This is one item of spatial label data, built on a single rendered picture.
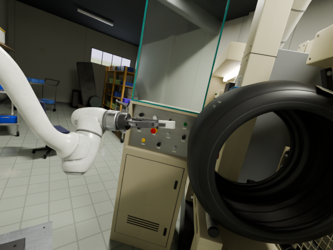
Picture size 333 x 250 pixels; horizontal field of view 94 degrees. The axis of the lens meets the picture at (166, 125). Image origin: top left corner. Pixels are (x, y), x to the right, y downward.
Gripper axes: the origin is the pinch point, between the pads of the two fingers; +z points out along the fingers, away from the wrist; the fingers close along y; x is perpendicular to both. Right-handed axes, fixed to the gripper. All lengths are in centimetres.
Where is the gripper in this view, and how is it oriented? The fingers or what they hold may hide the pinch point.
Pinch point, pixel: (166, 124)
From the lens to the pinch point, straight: 64.7
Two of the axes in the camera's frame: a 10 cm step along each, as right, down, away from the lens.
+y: 1.4, -1.7, 9.8
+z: 9.9, 0.7, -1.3
